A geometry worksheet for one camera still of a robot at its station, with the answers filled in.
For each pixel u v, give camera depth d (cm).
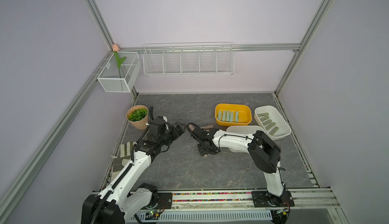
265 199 74
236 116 105
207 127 104
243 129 96
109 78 79
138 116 93
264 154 50
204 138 67
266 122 103
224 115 105
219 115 106
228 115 106
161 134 62
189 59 106
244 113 107
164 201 73
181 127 73
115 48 89
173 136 71
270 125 102
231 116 105
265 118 105
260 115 105
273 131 100
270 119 105
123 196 43
